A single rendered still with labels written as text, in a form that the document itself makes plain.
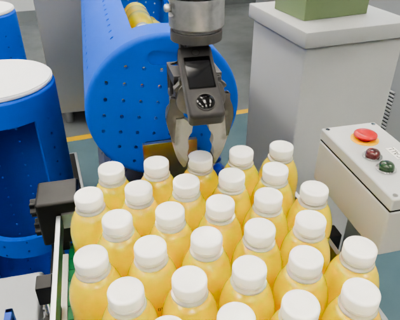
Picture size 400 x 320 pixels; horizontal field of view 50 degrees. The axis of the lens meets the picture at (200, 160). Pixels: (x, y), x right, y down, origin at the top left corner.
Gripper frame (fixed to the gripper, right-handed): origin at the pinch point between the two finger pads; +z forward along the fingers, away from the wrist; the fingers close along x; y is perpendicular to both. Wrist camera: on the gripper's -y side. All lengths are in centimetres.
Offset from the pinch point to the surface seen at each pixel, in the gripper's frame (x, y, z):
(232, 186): -2.9, -7.9, 0.0
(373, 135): -26.8, -4.8, -3.4
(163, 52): 2.6, 15.8, -12.4
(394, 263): -104, 58, 108
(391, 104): -143, 134, 69
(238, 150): -6.4, 0.4, -0.7
